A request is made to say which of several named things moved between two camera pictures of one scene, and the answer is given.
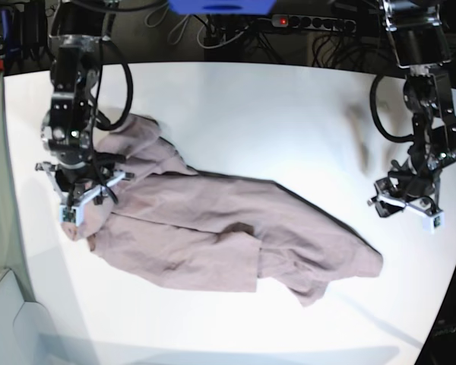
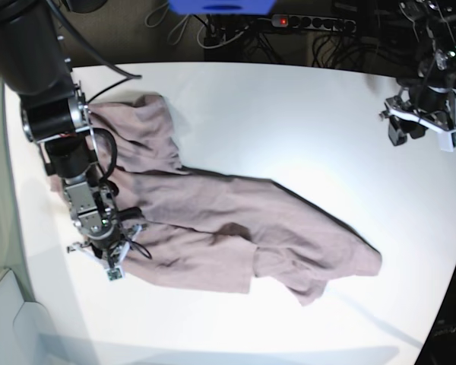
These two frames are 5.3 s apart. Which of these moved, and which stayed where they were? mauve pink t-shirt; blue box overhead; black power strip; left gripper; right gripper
Moved: left gripper; right gripper; mauve pink t-shirt
Stayed: black power strip; blue box overhead
